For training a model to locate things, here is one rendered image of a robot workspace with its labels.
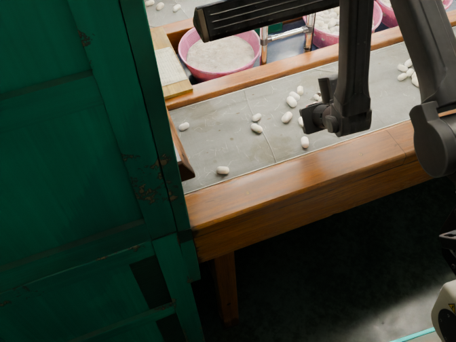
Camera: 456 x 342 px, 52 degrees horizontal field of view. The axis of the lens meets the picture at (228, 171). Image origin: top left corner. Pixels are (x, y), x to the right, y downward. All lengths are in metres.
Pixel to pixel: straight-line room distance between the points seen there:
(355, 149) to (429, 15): 0.63
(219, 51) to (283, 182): 0.59
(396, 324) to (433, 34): 1.36
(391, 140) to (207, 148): 0.49
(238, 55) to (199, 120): 0.32
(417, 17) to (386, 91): 0.79
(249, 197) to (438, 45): 0.62
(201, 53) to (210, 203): 0.61
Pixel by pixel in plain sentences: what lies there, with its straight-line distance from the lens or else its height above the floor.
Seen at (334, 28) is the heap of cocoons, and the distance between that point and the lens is 1.68.
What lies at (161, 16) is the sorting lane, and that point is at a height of 0.74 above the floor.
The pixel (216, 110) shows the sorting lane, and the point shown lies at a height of 0.74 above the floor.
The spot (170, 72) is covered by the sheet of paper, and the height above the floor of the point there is 0.78.
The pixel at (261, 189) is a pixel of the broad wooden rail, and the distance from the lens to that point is 1.16.
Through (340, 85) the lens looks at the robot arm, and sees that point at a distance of 0.97.
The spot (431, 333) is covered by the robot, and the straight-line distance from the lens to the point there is 1.62.
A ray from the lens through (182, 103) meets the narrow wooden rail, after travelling 1.38.
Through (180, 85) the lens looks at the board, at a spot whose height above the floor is 0.78.
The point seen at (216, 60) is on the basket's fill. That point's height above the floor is 0.73.
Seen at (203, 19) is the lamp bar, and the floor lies 1.09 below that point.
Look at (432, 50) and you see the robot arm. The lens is 0.68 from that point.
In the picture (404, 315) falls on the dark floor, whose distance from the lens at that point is 1.91.
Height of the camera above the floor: 1.71
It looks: 52 degrees down
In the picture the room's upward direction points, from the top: 4 degrees counter-clockwise
